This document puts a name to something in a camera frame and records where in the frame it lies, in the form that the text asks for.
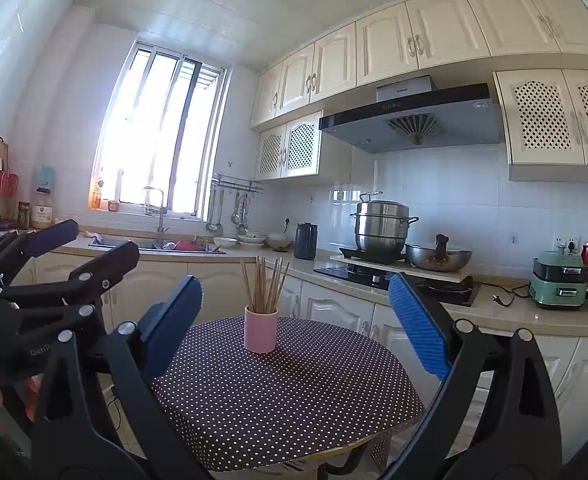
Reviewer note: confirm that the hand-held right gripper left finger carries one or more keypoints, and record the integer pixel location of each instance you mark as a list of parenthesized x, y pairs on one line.
[(173, 320)]

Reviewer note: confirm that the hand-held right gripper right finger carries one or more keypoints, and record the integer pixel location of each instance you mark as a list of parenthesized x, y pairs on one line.
[(419, 325)]

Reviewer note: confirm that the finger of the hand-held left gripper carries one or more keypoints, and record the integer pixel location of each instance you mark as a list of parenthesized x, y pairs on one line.
[(113, 260), (48, 237)]

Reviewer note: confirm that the bunch of wooden chopsticks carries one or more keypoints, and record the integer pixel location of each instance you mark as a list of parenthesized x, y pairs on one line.
[(261, 290)]

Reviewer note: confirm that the hanging metal utensils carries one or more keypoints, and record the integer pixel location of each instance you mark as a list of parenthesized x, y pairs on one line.
[(241, 215)]

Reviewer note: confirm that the person's left hand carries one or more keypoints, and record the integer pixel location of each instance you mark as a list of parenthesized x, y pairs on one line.
[(33, 400)]

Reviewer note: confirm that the steel sink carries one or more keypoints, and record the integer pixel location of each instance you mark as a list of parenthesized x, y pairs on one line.
[(123, 246)]

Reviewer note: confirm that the labelled glass jar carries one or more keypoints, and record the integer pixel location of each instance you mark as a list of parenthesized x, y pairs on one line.
[(41, 212)]

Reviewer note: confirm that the small dark jar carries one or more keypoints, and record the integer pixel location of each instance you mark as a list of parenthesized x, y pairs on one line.
[(23, 217)]

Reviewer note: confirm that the black glass cooktop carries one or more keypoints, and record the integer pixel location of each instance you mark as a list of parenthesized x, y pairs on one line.
[(454, 292)]

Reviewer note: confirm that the beige stove board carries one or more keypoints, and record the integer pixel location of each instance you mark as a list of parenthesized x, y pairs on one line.
[(424, 274)]

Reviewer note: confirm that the metal faucet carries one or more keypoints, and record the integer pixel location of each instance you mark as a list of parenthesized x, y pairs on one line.
[(161, 225)]

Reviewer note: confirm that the light blue container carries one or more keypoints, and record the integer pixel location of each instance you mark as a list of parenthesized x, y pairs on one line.
[(46, 176)]

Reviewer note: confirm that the orange bottle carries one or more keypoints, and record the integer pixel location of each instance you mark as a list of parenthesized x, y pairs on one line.
[(96, 197)]

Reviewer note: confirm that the steel wok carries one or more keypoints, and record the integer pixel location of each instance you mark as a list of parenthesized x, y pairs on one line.
[(439, 260)]

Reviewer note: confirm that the pink dish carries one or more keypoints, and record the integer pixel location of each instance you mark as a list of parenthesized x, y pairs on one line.
[(185, 246)]

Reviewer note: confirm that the small white bowl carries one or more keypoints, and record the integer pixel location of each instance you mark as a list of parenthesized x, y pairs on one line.
[(225, 241)]

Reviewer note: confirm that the hanging metal ladle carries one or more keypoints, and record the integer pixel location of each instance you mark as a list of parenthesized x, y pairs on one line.
[(214, 226)]

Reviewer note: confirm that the steel steamer pot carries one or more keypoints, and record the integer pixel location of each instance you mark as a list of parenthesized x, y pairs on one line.
[(381, 225)]

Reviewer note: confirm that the white bowl with dark base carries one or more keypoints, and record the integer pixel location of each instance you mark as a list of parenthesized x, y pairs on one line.
[(279, 242)]

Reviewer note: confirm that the black kettle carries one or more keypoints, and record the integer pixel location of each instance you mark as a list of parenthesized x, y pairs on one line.
[(305, 242)]

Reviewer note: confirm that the brown polka dot tablecloth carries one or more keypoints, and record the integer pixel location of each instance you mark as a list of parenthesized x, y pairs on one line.
[(299, 400)]

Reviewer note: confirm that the green electric cooker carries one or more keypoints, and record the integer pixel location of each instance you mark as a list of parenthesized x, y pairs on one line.
[(559, 292)]

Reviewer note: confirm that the grey range hood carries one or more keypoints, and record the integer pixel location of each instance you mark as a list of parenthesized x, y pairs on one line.
[(359, 132)]

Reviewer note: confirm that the small lattice door cabinet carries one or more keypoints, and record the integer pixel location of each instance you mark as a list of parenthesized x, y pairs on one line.
[(299, 145)]

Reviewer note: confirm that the large lattice door cabinet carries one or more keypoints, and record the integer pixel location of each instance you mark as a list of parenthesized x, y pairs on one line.
[(539, 115)]

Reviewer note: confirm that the cream upper cabinets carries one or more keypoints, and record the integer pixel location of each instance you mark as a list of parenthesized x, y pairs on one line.
[(384, 45)]

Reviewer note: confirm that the metal utensil rail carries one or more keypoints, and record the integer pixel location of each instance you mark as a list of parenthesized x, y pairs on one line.
[(239, 183)]

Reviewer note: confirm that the wall socket with plug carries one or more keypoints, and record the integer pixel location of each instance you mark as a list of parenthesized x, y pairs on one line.
[(288, 222)]

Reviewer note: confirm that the black table frame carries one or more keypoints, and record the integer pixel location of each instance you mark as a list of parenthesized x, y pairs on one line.
[(344, 462)]

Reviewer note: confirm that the double wall socket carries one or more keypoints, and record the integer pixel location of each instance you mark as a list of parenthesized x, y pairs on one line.
[(566, 242)]

